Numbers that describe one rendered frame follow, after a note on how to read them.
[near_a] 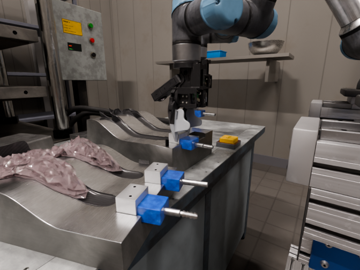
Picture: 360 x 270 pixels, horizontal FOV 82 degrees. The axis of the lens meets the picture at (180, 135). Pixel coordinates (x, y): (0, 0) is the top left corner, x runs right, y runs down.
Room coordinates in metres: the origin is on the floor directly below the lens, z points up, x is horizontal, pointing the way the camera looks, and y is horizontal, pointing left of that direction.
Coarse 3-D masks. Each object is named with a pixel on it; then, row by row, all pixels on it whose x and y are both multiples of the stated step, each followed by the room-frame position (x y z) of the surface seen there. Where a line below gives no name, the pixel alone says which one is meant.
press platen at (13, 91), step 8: (0, 88) 0.89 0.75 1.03; (8, 88) 0.91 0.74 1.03; (16, 88) 0.93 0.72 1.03; (24, 88) 0.96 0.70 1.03; (32, 88) 0.99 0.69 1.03; (40, 88) 1.01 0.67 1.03; (0, 96) 0.88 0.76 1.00; (8, 96) 0.90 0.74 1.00; (16, 96) 0.93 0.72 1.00; (24, 96) 0.95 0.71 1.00; (32, 96) 0.98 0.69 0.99; (40, 96) 1.01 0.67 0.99
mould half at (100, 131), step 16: (144, 112) 0.89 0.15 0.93; (96, 128) 0.70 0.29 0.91; (112, 128) 0.69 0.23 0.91; (144, 128) 0.76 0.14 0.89; (160, 128) 0.80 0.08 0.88; (192, 128) 0.77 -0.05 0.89; (96, 144) 0.70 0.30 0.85; (112, 144) 0.66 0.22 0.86; (128, 144) 0.61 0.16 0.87; (144, 144) 0.58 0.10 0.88; (160, 144) 0.56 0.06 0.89; (176, 144) 0.56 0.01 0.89; (208, 144) 0.72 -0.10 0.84; (160, 160) 0.55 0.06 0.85; (176, 160) 0.54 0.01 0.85; (192, 160) 0.62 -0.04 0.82
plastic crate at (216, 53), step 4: (208, 52) 2.51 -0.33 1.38; (212, 52) 2.48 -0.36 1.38; (216, 52) 2.45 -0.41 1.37; (220, 52) 2.43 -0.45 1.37; (224, 52) 2.53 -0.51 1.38; (208, 56) 2.51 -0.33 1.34; (212, 56) 2.48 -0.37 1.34; (216, 56) 2.45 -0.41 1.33; (220, 56) 2.44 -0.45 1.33; (224, 56) 2.53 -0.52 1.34
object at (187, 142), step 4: (180, 132) 0.59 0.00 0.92; (184, 132) 0.59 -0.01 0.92; (172, 136) 0.58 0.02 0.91; (180, 136) 0.57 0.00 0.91; (184, 136) 0.59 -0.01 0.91; (188, 136) 0.60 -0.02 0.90; (172, 140) 0.58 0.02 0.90; (180, 140) 0.57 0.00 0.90; (184, 140) 0.56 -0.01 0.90; (188, 140) 0.55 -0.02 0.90; (192, 140) 0.55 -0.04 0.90; (196, 140) 0.57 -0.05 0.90; (184, 144) 0.56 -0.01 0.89; (188, 144) 0.55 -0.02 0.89; (192, 144) 0.55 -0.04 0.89; (196, 144) 0.56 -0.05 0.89; (200, 144) 0.55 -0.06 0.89; (184, 148) 0.56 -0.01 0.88; (188, 148) 0.55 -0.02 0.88; (192, 148) 0.55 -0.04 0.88; (208, 148) 0.54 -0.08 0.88; (212, 148) 0.53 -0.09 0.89
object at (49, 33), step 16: (48, 0) 1.03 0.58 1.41; (48, 16) 1.02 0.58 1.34; (48, 32) 1.01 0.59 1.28; (48, 48) 1.01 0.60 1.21; (0, 64) 1.39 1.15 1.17; (48, 64) 1.01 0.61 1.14; (0, 80) 1.38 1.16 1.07; (64, 96) 1.04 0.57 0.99; (64, 112) 1.03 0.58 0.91; (64, 128) 1.02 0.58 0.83
